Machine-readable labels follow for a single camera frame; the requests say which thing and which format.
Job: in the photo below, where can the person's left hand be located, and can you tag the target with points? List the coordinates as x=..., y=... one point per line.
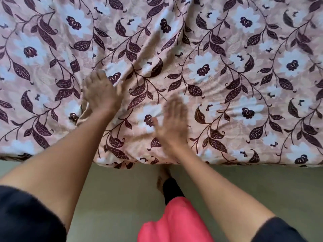
x=101, y=94

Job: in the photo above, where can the pink floral bed sheet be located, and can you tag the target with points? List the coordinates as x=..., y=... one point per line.
x=176, y=60

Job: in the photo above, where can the person's left forearm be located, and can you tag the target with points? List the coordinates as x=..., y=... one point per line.
x=58, y=168

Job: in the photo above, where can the person's black trousers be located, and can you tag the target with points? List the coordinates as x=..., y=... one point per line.
x=172, y=190

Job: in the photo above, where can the person's pink garment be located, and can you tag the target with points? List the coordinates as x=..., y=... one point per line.
x=174, y=221

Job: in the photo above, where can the person's left foot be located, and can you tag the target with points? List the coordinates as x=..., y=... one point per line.
x=161, y=178

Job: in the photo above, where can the person's right hand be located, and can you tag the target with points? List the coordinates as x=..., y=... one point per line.
x=172, y=128

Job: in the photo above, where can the person's right forearm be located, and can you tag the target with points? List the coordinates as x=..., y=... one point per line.
x=222, y=194

